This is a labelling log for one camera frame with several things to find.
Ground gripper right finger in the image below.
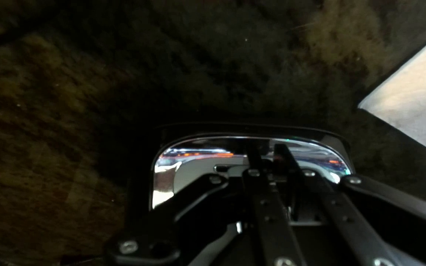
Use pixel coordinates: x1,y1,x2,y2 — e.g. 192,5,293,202
273,143,426,266

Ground chrome toaster with black trim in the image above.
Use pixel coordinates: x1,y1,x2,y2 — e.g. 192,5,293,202
126,123,355,226

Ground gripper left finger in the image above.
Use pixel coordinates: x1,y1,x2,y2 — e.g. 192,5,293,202
104,141,308,266

